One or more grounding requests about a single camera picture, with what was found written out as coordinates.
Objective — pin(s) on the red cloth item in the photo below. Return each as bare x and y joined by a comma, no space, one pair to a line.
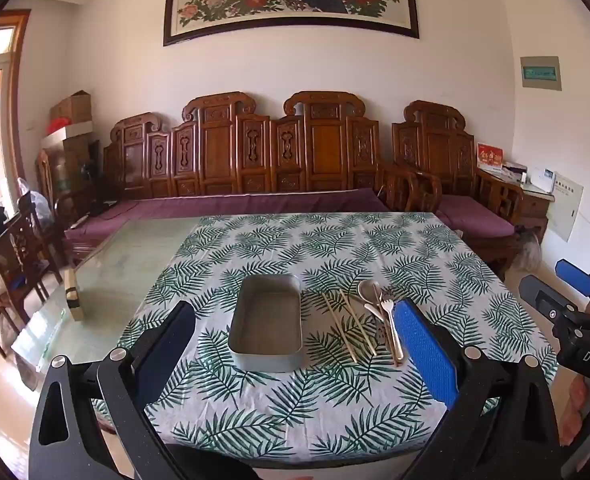
59,125

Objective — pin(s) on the white plastic spoon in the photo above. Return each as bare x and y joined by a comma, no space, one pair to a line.
375,311

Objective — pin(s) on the framed peony painting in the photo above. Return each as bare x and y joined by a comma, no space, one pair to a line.
290,5

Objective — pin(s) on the carved wooden armchair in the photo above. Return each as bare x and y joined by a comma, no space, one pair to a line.
435,145

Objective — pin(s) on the person's right hand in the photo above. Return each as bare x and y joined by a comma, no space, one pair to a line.
575,410

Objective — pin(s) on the glass front cabinet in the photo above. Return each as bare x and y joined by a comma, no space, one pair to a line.
67,165

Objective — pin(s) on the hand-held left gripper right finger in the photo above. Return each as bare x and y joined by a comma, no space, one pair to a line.
425,355

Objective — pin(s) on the brown cardboard box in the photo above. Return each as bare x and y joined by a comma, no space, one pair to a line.
72,107

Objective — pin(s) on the small purple seat cushion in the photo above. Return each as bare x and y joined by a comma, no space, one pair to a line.
475,215

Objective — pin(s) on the carved wooden sofa bench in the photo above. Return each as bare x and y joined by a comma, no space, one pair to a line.
225,150

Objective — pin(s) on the green white wall panel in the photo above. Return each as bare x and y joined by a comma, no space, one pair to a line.
540,74

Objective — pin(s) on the leaf print tablecloth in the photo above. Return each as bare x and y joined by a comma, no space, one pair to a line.
325,240

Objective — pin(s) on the white leaning panel cover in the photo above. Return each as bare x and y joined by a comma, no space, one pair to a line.
565,207

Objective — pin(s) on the white desktop device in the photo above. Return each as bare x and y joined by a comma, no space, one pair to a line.
542,179

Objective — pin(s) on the wooden dining chair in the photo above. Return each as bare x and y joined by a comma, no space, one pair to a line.
40,240
10,280

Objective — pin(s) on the rectangular metal tray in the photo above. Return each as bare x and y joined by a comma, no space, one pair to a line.
265,325

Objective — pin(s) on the white flat box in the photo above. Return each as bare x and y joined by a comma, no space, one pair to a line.
67,135

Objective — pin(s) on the wooden door frame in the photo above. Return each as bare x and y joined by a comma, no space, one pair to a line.
17,90

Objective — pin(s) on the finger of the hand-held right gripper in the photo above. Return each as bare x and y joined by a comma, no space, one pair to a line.
537,292
575,277

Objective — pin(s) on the long purple seat cushion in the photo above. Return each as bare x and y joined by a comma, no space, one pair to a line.
225,205

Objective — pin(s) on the beige long box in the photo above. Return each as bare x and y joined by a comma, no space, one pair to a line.
74,295

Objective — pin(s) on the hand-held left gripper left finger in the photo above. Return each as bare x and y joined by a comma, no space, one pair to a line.
167,355

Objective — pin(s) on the wooden chopstick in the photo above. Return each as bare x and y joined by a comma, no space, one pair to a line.
347,332
357,324
362,321
340,329

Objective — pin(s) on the white ladle spoon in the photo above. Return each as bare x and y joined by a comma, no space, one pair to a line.
367,291

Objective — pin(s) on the red desk calendar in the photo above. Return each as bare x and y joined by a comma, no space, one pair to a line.
490,157

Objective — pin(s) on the black desk fan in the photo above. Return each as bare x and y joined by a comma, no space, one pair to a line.
89,172

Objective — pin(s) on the grey fluffy duster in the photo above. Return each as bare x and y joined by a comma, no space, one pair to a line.
529,250

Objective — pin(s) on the white plastic fork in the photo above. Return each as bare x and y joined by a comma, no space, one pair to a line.
386,305

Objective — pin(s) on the clear plastic bag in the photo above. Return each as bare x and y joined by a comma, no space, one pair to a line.
37,205

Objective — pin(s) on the wooden side table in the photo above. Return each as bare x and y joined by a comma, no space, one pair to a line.
530,205

